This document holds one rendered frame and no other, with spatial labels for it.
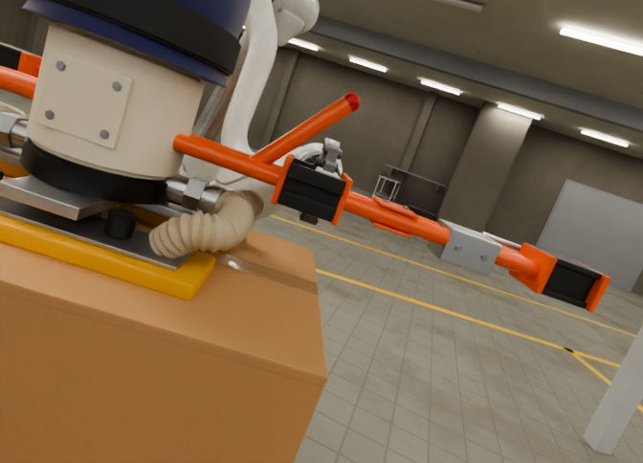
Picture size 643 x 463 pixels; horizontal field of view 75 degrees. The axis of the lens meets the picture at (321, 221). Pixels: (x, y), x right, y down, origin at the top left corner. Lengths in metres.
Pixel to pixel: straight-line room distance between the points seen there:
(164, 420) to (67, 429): 0.08
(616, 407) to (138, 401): 3.11
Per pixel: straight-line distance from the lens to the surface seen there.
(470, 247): 0.55
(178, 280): 0.43
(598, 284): 0.64
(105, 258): 0.45
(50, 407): 0.45
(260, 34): 1.01
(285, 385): 0.39
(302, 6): 1.24
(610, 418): 3.36
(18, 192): 0.49
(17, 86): 0.60
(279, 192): 0.49
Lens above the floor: 1.24
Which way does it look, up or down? 11 degrees down
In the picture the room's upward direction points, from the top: 20 degrees clockwise
